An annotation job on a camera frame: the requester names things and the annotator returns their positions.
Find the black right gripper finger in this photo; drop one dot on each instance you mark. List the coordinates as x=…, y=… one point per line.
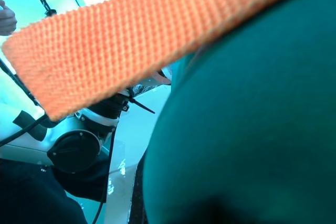
x=29, y=195

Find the person's bare hand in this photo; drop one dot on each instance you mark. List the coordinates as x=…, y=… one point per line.
x=7, y=19

